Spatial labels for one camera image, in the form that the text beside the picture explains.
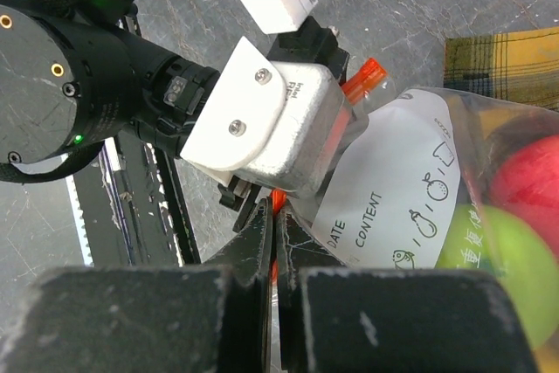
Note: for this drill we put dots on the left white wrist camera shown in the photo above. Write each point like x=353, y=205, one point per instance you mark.
x=248, y=98

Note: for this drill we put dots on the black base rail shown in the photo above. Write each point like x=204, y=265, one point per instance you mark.
x=134, y=208

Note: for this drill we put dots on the yellow plaid shirt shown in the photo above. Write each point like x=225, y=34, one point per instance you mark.
x=520, y=66

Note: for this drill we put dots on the clear zip top bag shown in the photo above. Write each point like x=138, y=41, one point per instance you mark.
x=405, y=164

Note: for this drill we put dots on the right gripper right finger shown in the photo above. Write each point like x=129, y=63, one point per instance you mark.
x=310, y=311

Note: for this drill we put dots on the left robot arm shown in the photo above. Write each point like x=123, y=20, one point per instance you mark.
x=76, y=72

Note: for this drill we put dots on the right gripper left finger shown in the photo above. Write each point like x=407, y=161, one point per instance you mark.
x=245, y=327

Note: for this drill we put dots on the red fake tomato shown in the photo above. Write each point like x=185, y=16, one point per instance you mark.
x=526, y=185

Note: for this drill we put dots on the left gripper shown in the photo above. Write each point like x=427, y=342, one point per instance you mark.
x=302, y=145

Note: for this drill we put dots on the green fake apple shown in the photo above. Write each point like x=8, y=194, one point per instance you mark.
x=499, y=243

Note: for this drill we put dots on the blue cable duct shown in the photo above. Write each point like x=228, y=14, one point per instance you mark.
x=79, y=222

